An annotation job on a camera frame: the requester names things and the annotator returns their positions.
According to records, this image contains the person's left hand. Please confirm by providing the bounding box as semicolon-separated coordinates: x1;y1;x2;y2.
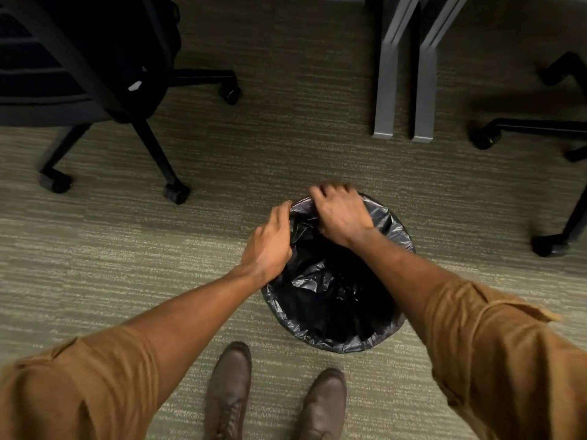
239;200;294;286

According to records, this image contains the person's right hand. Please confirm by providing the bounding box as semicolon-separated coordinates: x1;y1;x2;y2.
308;181;376;249

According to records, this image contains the black plastic trash bag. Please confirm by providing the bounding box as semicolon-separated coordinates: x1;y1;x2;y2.
260;192;415;354

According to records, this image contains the person's right forearm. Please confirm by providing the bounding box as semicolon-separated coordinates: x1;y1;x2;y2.
346;226;460;350

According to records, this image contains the person's left forearm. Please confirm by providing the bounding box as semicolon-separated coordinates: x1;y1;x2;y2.
120;264;275;410

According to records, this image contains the grey metal desk leg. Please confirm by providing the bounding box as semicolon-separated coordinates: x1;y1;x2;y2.
372;0;423;140
411;0;471;143

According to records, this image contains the brown leather left shoe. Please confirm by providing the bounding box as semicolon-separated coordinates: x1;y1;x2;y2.
204;342;253;440

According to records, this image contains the brown leather shoe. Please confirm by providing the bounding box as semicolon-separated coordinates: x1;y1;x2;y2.
293;367;348;440
204;342;253;440

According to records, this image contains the brown leather right shoe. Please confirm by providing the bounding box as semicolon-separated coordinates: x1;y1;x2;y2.
293;367;348;440

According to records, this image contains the black office chair wheeled base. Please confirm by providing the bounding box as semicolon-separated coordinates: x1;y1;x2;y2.
470;51;587;258

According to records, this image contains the brown shirt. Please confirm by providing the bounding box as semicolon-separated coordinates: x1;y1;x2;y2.
0;277;587;440

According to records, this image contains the black office chair with backrest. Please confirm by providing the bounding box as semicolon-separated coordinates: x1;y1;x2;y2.
0;0;243;206

